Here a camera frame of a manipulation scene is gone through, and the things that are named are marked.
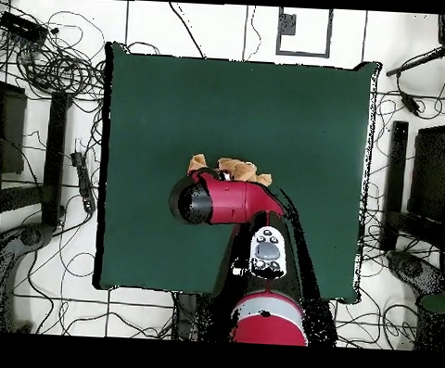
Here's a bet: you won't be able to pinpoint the black electronics box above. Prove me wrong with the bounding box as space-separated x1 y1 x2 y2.
0 9 50 44

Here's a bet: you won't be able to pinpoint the black metal stand foot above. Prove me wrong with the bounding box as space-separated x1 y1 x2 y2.
378 120 445 255
0 88 70 228

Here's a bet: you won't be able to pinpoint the tan terry towel white label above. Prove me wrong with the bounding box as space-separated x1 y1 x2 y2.
186 153 274 187

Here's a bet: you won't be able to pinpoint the black rod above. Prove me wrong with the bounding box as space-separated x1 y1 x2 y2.
384 42 445 81

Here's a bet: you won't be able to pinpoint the slim black power strip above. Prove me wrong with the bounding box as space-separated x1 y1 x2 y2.
67 150 100 214

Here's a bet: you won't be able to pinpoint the dark square frame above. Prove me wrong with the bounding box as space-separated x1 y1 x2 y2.
274 6 334 59

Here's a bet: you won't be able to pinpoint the dark green table cloth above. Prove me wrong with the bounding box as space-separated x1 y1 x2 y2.
92 42 380 306

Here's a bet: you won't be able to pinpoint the black power adapter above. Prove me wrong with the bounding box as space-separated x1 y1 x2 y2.
398 90 423 119

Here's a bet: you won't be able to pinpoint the dark flat panel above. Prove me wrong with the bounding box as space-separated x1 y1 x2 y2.
406 122 445 222
0 81 29 175

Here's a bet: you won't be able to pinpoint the tangled black cables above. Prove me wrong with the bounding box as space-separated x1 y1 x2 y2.
0 0 110 105

